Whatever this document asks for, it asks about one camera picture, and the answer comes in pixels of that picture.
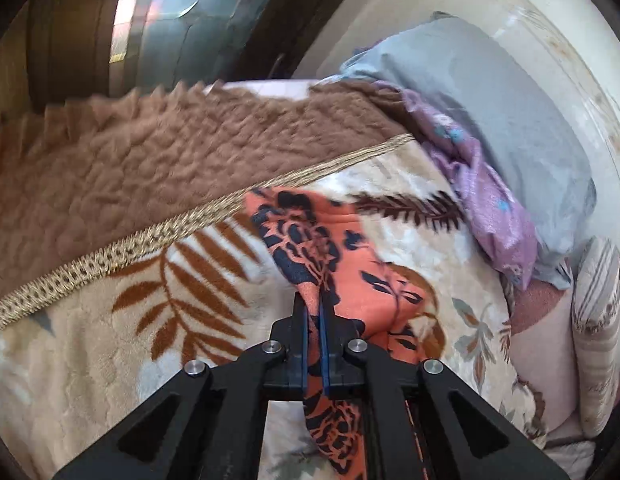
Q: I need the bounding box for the grey metal window frame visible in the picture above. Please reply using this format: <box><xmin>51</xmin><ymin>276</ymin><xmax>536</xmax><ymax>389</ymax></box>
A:
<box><xmin>109</xmin><ymin>0</ymin><xmax>341</xmax><ymax>86</ymax></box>

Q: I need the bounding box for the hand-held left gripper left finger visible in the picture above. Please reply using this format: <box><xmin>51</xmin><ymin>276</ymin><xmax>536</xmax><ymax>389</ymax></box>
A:
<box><xmin>52</xmin><ymin>292</ymin><xmax>309</xmax><ymax>480</ymax></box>

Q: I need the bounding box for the pink bedsheet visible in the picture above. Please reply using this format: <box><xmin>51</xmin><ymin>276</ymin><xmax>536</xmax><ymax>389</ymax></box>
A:
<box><xmin>504</xmin><ymin>260</ymin><xmax>595</xmax><ymax>461</ymax></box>

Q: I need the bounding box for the striped beige bolster pillow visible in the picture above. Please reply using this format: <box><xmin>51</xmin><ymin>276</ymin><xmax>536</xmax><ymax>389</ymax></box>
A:
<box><xmin>570</xmin><ymin>235</ymin><xmax>620</xmax><ymax>438</ymax></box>

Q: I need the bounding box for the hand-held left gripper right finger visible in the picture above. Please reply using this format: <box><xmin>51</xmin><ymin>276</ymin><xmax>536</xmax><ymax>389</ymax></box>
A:
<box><xmin>319</xmin><ymin>302</ymin><xmax>570</xmax><ymax>480</ymax></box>

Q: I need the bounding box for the grey pillow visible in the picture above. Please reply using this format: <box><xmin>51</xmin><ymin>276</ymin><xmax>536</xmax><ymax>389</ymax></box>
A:
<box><xmin>340</xmin><ymin>12</ymin><xmax>598</xmax><ymax>291</ymax></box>

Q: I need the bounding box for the orange black floral garment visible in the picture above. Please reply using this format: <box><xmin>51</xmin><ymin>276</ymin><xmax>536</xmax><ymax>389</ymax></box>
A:
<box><xmin>244</xmin><ymin>187</ymin><xmax>448</xmax><ymax>480</ymax></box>

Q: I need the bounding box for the purple floral cloth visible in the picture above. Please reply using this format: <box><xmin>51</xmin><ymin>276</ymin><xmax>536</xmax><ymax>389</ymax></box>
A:
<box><xmin>355</xmin><ymin>47</ymin><xmax>540</xmax><ymax>291</ymax></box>

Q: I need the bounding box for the cream leaf print blanket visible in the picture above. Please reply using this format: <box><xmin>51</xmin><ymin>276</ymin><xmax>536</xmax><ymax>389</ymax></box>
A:
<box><xmin>0</xmin><ymin>80</ymin><xmax>550</xmax><ymax>480</ymax></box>

